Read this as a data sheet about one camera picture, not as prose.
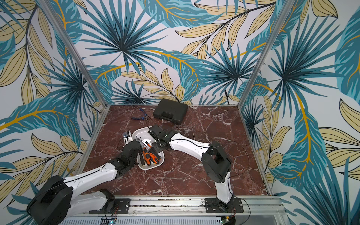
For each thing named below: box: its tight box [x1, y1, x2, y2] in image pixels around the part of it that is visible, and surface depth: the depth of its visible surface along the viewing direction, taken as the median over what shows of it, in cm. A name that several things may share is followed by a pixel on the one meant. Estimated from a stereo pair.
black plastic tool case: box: [153, 98, 188, 125], surface depth 112 cm
